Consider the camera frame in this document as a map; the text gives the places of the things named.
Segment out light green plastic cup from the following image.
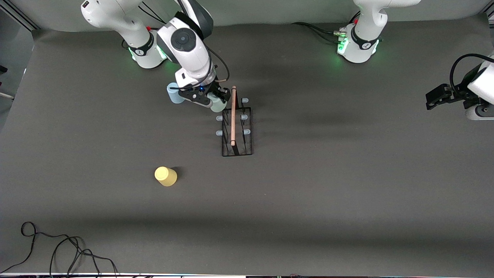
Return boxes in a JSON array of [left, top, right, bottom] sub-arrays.
[[209, 95, 228, 113]]

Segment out black wire cup holder rack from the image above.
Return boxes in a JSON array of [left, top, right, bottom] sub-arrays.
[[215, 85, 254, 157]]

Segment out yellow plastic cup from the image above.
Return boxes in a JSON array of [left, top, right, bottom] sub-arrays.
[[154, 166, 178, 187]]

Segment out light blue plastic cup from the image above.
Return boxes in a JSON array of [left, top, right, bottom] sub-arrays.
[[166, 82, 186, 104]]

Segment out black right arm base cables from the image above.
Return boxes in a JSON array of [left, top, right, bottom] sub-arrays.
[[139, 2, 170, 29]]

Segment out black arm base cables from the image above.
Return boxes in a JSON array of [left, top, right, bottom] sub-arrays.
[[291, 11, 360, 44], [139, 2, 170, 29]]

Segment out black left arm base cables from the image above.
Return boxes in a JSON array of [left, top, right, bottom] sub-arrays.
[[291, 11, 360, 44]]

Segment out loose black cable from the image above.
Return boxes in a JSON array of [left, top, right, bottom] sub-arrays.
[[0, 221, 118, 276]]

